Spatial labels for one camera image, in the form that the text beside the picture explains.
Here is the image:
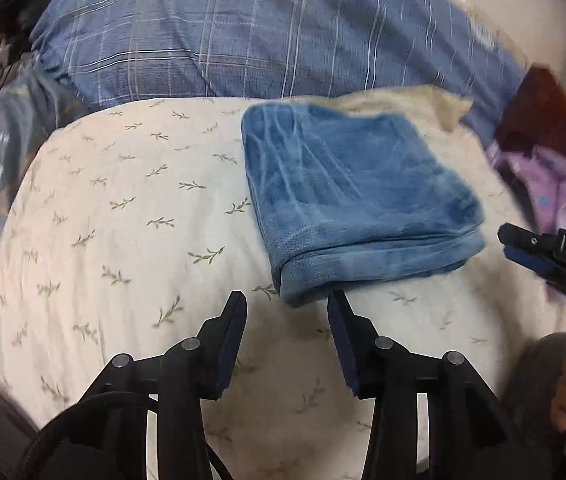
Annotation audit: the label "blue plaid pillow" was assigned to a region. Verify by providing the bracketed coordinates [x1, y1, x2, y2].
[28, 0, 528, 136]

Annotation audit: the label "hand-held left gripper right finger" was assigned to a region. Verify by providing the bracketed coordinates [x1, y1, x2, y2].
[327, 290, 508, 480]

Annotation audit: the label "dark red cloth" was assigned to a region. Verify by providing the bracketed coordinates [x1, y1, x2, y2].
[493, 65, 566, 166]

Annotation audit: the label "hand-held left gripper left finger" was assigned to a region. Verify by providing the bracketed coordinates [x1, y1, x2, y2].
[75, 290, 248, 480]

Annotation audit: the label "person's grey right trouser leg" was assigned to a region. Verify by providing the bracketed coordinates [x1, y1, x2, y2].
[503, 332, 566, 480]

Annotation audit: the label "blue denim pants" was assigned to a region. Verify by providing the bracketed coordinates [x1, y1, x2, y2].
[240, 101, 488, 308]

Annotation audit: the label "cream leaf-print quilt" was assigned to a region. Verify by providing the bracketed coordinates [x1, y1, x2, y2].
[0, 85, 566, 480]

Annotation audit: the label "purple floral cloth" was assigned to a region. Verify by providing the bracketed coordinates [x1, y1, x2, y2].
[488, 142, 566, 241]

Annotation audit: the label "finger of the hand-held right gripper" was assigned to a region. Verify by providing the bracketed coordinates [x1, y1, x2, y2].
[497, 223, 561, 275]

